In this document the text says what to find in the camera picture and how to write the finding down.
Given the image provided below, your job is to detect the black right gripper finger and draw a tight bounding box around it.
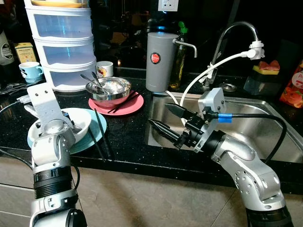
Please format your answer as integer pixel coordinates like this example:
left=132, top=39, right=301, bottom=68
left=148, top=119, right=183, bottom=142
left=164, top=104, right=196, bottom=122

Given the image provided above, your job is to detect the white bowl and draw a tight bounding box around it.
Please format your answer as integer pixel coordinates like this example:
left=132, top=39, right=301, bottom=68
left=27, top=108, right=92, bottom=145

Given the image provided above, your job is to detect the light blue plate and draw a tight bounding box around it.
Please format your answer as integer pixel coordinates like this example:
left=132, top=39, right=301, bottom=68
left=28, top=109, right=108, bottom=154

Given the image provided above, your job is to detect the pink plate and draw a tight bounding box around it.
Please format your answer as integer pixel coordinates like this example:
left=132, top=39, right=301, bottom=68
left=89, top=90, right=144, bottom=116

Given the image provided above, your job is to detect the stainless steel bowl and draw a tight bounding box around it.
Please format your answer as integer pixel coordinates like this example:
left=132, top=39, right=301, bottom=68
left=86, top=77, right=132, bottom=107

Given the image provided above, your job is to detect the black chopstick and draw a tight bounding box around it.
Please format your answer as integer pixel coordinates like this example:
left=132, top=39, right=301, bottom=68
left=94, top=109, right=112, bottom=159
left=108, top=90, right=141, bottom=113
left=88, top=131, right=103, bottom=160
left=113, top=94, right=144, bottom=114

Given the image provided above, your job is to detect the green capped oil bottle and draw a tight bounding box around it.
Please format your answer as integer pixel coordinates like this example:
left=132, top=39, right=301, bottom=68
left=169, top=21, right=188, bottom=89

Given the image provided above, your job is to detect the grey water filter jug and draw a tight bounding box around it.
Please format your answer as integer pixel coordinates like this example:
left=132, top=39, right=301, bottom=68
left=146, top=32, right=198, bottom=93

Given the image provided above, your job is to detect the steel spoon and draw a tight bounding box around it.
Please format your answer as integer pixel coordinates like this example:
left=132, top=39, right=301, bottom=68
left=91, top=71, right=103, bottom=88
left=80, top=73, right=102, bottom=93

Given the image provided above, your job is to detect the white knotted tie strip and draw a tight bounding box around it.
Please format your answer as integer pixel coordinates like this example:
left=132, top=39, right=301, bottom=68
left=208, top=65, right=219, bottom=79

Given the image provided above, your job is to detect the round chrome counter fitting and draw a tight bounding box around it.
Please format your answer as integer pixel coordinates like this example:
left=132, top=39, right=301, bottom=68
left=220, top=83, right=237, bottom=92

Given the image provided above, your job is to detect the stainless steel sink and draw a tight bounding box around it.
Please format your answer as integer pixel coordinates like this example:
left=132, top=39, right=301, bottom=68
left=144, top=92, right=303, bottom=164

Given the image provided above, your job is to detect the white printed mug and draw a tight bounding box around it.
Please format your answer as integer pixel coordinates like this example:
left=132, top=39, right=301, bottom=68
left=96, top=61, right=114, bottom=79

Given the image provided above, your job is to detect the light blue mug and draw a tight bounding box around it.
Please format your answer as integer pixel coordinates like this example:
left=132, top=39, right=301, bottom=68
left=19, top=61, right=44, bottom=83

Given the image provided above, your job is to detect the chrome gooseneck faucet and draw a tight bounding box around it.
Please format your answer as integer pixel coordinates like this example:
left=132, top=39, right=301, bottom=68
left=204, top=21, right=260, bottom=88

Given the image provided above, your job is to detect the white plastic drawer tower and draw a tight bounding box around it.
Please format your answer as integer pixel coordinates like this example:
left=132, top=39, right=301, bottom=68
left=25, top=0, right=98, bottom=92

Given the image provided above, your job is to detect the orange soap pump bottle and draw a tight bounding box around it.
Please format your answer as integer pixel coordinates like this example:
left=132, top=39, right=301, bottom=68
left=279, top=61, right=303, bottom=108

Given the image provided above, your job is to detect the black sponge holder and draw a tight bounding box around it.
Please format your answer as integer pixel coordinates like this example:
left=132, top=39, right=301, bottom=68
left=244, top=71, right=280, bottom=97

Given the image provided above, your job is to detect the yellow box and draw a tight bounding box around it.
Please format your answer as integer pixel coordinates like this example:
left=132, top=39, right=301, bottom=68
left=14, top=43, right=38, bottom=64

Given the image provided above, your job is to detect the yellow and red sponge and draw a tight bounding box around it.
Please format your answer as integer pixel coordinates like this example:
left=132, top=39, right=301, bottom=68
left=252, top=60, right=280, bottom=76

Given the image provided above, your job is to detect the white faucet diverter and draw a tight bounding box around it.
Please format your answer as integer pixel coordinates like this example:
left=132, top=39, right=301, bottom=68
left=248, top=40, right=266, bottom=60

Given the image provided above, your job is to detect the dark bottle white label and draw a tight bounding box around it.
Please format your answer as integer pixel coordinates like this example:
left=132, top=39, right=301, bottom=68
left=0, top=28, right=15, bottom=67

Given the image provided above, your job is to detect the white water hose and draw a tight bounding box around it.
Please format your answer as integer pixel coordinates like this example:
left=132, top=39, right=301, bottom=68
left=165, top=51, right=251, bottom=124

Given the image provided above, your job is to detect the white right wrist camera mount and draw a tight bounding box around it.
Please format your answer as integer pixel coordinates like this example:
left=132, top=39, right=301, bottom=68
left=194, top=87, right=226, bottom=148

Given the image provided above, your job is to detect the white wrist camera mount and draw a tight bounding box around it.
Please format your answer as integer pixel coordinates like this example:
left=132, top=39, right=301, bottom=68
left=194, top=87, right=226, bottom=148
left=27, top=83, right=64, bottom=135

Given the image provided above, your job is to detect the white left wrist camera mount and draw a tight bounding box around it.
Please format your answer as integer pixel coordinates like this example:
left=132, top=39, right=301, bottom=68
left=27, top=83, right=64, bottom=135

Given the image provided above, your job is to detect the grey left arm cable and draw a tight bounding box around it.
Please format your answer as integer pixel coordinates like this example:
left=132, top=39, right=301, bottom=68
left=0, top=94, right=35, bottom=166

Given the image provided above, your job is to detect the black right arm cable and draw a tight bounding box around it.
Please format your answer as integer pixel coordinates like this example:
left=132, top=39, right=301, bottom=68
left=208, top=113, right=288, bottom=164

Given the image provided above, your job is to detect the white wall socket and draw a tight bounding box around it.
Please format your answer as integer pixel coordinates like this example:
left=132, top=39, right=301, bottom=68
left=159, top=0, right=179, bottom=12

